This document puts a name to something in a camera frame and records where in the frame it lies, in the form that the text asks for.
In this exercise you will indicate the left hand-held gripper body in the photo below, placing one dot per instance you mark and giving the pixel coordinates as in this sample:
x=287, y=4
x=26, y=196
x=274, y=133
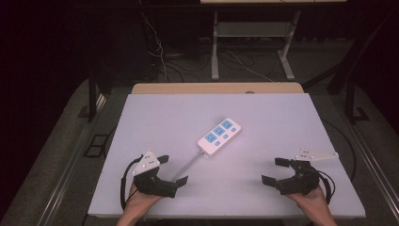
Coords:
x=150, y=183

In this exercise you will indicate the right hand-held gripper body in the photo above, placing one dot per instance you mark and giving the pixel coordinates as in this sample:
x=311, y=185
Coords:
x=302, y=183

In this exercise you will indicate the person's right hand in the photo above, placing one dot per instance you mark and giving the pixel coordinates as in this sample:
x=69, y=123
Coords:
x=312, y=202

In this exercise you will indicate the person's left hand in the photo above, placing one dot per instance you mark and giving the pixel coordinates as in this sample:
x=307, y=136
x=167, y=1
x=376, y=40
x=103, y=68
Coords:
x=139, y=202

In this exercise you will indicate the white power strip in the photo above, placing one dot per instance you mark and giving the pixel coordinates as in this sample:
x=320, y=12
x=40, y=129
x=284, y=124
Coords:
x=219, y=138

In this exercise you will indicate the white table board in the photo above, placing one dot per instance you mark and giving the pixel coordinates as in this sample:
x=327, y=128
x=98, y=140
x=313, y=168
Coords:
x=251, y=106

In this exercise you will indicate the wooden table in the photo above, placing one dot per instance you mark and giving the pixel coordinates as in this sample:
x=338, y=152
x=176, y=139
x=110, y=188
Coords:
x=213, y=88

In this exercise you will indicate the black metal stand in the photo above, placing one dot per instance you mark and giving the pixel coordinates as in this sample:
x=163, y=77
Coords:
x=351, y=100

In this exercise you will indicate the black floor bracket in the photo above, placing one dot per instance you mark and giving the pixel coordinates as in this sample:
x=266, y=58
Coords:
x=95, y=146

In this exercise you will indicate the aluminium floor rail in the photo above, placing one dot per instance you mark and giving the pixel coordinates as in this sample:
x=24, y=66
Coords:
x=67, y=169
x=376, y=163

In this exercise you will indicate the grey metal desk frame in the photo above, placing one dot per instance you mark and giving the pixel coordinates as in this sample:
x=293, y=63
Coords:
x=251, y=29

